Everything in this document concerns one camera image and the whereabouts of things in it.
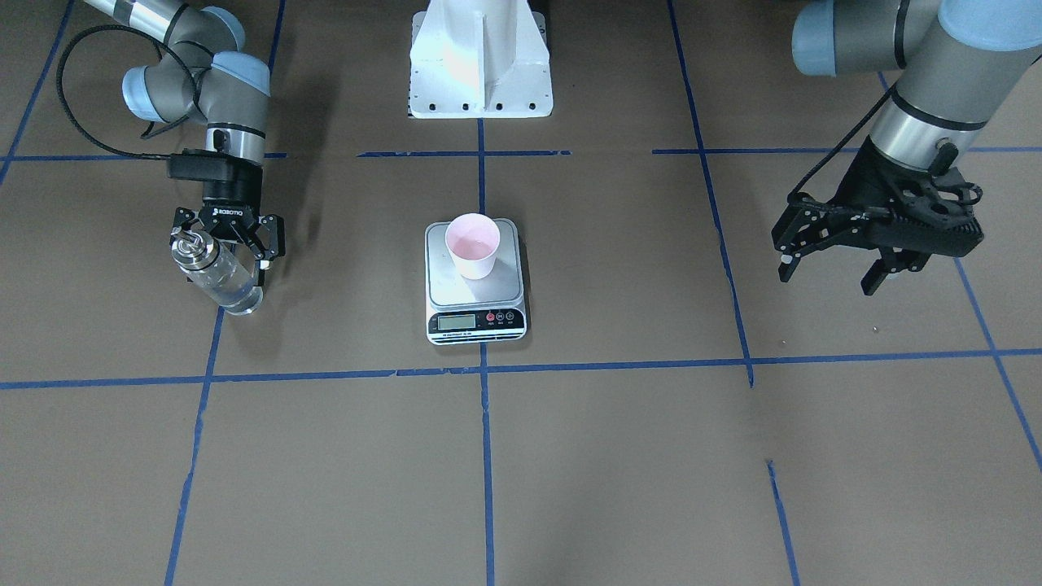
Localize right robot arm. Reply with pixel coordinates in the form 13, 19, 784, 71
92, 1, 284, 286

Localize digital kitchen scale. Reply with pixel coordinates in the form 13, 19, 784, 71
424, 218, 529, 345

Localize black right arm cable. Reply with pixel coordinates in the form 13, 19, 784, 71
55, 24, 212, 160

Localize pink cup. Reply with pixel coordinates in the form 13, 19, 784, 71
445, 214, 501, 280

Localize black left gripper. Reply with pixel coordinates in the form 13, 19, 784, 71
772, 138, 985, 295

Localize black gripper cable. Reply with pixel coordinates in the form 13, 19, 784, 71
786, 86, 895, 206

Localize glass sauce bottle metal spout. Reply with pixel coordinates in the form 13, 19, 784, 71
170, 227, 263, 316

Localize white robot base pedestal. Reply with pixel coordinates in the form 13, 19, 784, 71
407, 1, 554, 120

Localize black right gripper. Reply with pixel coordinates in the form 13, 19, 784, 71
170, 163, 286, 288

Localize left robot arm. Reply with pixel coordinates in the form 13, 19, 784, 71
771, 1, 1041, 295

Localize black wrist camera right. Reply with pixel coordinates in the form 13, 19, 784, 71
167, 149, 252, 184

